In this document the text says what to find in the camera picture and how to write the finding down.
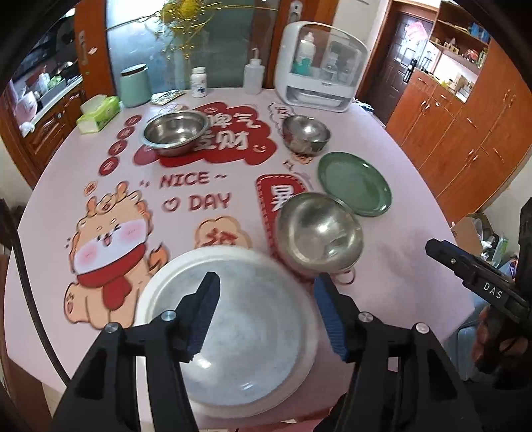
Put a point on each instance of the clear squeeze bottle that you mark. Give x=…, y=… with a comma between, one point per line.
x=252, y=77

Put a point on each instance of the blue patterned plate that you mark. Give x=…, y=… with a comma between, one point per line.
x=257, y=332

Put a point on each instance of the green plate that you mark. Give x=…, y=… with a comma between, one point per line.
x=353, y=182

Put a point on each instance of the mint canister with black lid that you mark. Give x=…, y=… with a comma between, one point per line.
x=135, y=87

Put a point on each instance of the patterned square coaster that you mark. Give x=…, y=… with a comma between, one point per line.
x=167, y=97

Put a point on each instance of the wide steel bowl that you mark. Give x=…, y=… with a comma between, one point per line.
x=174, y=128

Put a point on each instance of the deep steel bowl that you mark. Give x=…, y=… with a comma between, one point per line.
x=320, y=232

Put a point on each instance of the large white plate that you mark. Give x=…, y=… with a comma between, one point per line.
x=166, y=272

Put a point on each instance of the glass door with gold ornament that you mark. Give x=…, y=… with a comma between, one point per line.
x=232, y=33

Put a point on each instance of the pink pot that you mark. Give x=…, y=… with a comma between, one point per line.
x=24, y=108

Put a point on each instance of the white bottle sterilizer cabinet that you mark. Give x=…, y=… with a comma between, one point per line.
x=286, y=83

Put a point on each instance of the dark brown entry door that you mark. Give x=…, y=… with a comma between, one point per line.
x=405, y=62

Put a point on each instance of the white pill bottle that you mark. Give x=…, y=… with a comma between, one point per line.
x=198, y=83

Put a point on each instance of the green tissue pack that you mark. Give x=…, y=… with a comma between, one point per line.
x=97, y=114

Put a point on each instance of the white and teal bottle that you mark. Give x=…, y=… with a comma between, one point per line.
x=303, y=54

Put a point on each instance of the small steel bowl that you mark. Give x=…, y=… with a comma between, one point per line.
x=305, y=131

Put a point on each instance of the wooden kitchen base cabinets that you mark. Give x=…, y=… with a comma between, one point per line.
x=54, y=124

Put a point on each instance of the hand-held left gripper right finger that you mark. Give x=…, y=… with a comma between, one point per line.
x=332, y=322

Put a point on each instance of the person's right hand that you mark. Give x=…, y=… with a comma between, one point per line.
x=498, y=344

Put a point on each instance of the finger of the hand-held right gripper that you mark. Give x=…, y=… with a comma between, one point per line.
x=478, y=278

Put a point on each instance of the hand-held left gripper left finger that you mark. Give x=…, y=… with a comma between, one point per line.
x=203, y=317

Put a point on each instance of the wooden wall cabinet unit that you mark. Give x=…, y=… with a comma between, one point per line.
x=469, y=137

